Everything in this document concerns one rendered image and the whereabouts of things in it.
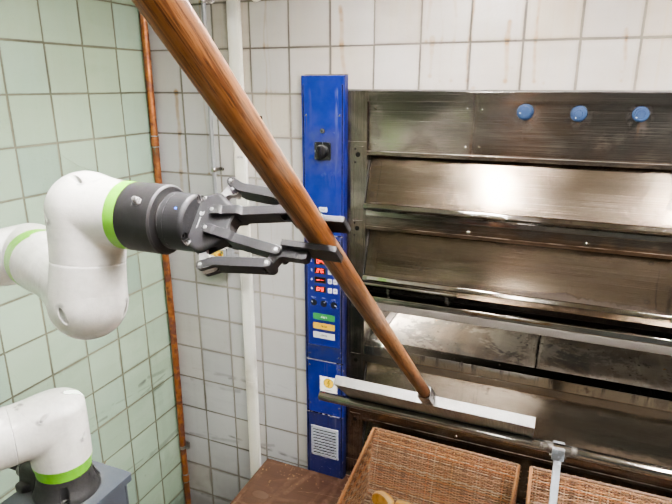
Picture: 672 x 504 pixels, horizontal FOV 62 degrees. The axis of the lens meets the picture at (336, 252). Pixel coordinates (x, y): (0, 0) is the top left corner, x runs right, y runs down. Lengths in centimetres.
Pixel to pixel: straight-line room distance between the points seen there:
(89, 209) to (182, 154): 154
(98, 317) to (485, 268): 136
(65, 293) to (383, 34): 137
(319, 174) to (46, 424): 114
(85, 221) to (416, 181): 130
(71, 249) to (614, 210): 148
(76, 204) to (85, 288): 11
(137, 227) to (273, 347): 163
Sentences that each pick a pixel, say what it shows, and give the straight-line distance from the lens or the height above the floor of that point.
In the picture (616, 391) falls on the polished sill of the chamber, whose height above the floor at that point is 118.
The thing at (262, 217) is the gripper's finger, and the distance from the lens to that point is 69.
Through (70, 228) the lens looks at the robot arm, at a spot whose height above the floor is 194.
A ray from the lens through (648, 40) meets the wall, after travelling 182.
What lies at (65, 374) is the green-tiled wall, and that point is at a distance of 220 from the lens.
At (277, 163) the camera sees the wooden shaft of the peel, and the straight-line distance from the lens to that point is 51.
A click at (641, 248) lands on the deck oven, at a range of 188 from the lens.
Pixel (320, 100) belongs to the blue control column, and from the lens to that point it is 195.
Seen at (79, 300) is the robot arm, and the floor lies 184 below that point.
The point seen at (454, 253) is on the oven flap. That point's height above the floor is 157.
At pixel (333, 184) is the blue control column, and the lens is 196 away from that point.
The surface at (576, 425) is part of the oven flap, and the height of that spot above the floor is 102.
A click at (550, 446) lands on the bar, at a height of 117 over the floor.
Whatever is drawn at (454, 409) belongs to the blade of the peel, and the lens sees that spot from 157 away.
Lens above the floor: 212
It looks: 17 degrees down
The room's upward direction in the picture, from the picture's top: straight up
